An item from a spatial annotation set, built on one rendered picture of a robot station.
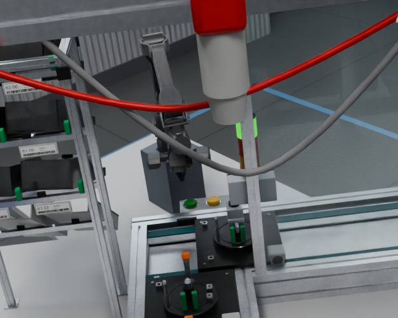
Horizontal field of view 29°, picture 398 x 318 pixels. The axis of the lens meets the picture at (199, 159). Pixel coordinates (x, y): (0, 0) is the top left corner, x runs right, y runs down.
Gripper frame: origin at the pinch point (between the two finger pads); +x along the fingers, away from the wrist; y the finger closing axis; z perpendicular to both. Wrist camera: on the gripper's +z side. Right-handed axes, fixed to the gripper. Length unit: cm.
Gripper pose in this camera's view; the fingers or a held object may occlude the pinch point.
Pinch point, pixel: (180, 171)
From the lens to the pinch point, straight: 229.6
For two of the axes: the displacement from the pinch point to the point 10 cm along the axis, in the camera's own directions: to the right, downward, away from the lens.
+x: 1.1, 8.4, 5.3
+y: 9.9, -1.2, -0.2
